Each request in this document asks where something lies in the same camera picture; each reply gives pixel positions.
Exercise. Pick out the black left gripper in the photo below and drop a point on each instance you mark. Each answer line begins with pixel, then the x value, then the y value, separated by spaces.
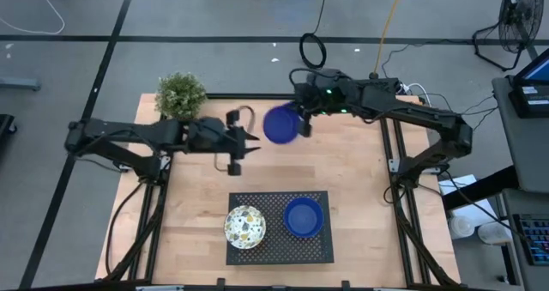
pixel 236 145

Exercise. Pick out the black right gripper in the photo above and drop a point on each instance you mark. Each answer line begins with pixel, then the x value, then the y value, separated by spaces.
pixel 306 102

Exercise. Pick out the blue plastic mini bowl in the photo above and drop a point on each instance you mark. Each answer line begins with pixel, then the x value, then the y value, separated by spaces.
pixel 303 217
pixel 279 124

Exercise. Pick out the yellow leaf-patterned mini bowl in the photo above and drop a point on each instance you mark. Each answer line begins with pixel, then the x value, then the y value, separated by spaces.
pixel 244 226

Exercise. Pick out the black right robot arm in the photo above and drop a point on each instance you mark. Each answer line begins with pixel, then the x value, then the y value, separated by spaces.
pixel 407 110

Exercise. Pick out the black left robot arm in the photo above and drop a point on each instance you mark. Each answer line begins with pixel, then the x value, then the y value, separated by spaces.
pixel 128 132

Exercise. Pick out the green potted plant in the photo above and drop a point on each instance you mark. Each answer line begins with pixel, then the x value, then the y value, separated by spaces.
pixel 180 95

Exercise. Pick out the black perforated metal rack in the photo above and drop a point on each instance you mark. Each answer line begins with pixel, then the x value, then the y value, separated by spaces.
pixel 279 253

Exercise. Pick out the black table clamp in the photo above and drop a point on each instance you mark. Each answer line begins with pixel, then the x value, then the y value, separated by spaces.
pixel 345 283
pixel 221 281

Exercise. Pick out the black diagonal bar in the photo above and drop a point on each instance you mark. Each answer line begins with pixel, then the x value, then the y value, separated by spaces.
pixel 480 188

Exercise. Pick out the clear plastic cup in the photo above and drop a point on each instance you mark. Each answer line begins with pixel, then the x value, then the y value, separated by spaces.
pixel 493 234
pixel 461 227

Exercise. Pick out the white paper sheet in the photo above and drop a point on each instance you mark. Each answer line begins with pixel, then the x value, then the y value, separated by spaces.
pixel 476 211

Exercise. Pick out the black laptop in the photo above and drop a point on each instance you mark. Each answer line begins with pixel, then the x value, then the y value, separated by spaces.
pixel 529 98

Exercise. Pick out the grey floor bar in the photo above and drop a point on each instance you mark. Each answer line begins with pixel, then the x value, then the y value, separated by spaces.
pixel 19 84

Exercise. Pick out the grey side desk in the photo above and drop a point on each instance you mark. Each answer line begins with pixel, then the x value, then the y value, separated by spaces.
pixel 532 153

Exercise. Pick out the black floor fan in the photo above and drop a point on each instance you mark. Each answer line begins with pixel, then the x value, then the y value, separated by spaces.
pixel 521 12

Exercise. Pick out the backlit black keyboard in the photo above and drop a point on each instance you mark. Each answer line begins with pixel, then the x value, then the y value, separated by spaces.
pixel 536 239

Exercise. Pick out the black aluminium table frame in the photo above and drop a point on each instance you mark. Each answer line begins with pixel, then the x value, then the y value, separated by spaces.
pixel 257 96

